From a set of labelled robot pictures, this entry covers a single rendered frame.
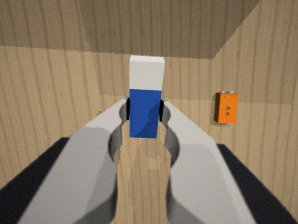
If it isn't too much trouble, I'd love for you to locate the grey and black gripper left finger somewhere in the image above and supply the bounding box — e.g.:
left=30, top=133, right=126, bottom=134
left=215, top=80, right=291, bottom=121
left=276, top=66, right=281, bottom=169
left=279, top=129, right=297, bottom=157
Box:
left=0, top=96, right=130, bottom=224

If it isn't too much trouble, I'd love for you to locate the white and blue eraser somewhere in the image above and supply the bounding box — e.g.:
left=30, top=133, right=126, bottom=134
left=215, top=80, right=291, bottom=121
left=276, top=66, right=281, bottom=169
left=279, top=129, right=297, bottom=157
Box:
left=129, top=55, right=165, bottom=138

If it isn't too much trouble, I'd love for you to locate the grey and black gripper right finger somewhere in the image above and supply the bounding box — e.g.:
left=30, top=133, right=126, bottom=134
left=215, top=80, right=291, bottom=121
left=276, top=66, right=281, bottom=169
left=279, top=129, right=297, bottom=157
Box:
left=159, top=98, right=298, bottom=224

